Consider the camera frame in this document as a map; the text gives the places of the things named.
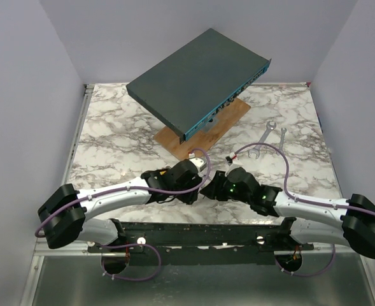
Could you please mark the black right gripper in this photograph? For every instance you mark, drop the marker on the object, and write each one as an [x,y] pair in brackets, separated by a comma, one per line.
[214,190]

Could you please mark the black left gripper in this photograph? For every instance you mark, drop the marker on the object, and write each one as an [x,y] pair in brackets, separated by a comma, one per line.
[190,197]

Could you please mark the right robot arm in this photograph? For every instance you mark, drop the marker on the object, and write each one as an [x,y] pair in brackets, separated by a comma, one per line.
[349,222]

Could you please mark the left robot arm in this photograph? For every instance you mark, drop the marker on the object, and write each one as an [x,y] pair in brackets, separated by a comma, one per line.
[70,214]

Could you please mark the wooden board stand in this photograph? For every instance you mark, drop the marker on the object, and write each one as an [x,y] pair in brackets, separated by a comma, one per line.
[207,136]

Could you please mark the small silver wrench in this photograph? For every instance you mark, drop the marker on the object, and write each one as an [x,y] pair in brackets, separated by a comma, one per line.
[282,138]

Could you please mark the large silver wrench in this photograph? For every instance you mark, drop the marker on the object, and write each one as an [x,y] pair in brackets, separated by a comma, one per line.
[270,126]

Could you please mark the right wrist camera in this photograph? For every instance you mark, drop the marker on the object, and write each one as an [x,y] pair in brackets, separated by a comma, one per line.
[233,161]

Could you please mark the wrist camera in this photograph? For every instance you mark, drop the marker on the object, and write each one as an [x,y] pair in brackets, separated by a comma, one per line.
[199,163]
[233,161]

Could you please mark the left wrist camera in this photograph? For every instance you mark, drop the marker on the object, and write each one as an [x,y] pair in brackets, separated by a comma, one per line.
[199,163]

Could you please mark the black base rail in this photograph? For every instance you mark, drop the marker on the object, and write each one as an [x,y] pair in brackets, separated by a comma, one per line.
[215,244]

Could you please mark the dark network switch box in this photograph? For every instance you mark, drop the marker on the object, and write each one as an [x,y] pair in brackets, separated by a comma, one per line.
[190,86]

